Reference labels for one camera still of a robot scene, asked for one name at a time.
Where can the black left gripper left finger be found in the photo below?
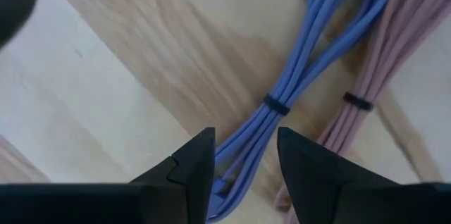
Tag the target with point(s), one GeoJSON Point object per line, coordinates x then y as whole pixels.
{"type": "Point", "coordinates": [194, 188]}

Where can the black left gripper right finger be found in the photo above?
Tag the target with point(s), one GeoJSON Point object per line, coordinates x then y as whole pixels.
{"type": "Point", "coordinates": [317, 188]}

